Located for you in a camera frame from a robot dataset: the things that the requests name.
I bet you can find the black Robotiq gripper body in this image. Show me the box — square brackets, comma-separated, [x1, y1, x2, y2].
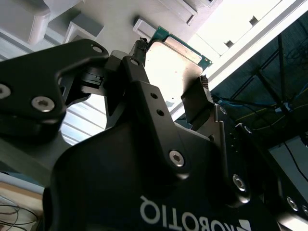
[42, 121, 281, 231]

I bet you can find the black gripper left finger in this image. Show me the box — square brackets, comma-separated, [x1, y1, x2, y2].
[0, 37, 192, 186]

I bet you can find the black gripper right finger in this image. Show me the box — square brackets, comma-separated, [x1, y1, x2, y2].
[180, 74, 308, 218]

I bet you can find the silver CPU green board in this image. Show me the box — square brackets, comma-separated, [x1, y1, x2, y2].
[144, 26, 213, 108]

